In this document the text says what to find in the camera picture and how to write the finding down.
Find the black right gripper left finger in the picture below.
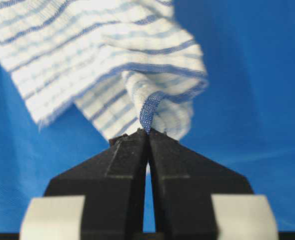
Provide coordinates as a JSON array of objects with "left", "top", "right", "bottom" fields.
[{"left": 19, "top": 128, "right": 148, "bottom": 240}]

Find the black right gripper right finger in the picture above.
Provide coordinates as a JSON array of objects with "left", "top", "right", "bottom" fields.
[{"left": 147, "top": 130, "right": 280, "bottom": 240}]

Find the white blue striped towel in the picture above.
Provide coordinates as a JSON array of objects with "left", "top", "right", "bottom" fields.
[{"left": 0, "top": 0, "right": 208, "bottom": 140}]

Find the blue table cloth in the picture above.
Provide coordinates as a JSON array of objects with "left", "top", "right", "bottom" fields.
[{"left": 0, "top": 0, "right": 295, "bottom": 233}]

